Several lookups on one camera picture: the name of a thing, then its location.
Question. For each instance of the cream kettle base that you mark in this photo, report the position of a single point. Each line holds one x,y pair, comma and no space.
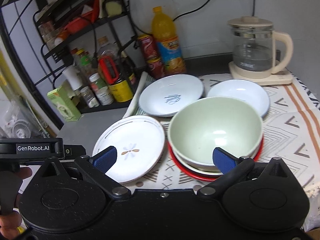
265,78

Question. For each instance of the white floral plate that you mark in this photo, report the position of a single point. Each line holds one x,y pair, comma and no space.
139,141

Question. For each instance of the orange juice bottle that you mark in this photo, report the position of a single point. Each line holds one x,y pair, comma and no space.
165,34

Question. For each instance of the pale green standalone bowl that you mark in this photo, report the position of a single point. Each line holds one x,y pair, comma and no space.
229,123

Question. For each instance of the patterned woven table mat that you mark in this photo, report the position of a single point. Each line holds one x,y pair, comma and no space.
291,131

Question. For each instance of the white plate Bakery print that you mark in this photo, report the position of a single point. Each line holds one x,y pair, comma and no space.
246,91

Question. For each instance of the red drink can lower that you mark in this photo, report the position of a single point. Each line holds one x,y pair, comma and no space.
156,67

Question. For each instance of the yellow label sauce bottle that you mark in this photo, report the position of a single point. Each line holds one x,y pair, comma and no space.
121,90

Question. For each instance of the white plate Sweet print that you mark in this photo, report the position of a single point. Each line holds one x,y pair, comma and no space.
168,95

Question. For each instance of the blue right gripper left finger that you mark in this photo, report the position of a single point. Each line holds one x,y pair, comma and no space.
105,159

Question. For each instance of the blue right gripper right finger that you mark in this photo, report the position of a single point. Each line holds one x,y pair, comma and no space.
223,160

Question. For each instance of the black wire spice rack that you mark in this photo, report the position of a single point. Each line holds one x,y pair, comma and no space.
63,12

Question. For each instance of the folded striped cloth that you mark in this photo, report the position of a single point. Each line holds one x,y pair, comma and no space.
134,109

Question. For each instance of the yellow sponge on rack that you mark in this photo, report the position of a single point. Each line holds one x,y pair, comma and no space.
113,9

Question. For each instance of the red rimmed plate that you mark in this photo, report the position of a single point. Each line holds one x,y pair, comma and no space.
191,171

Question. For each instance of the glass electric kettle cream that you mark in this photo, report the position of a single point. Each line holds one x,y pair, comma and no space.
254,44

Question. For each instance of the white cap seasoning jar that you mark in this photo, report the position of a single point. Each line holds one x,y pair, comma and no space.
101,89

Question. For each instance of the green carton box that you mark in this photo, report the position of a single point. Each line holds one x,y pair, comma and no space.
64,105

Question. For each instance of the person's left hand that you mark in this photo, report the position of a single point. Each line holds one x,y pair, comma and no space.
11,222

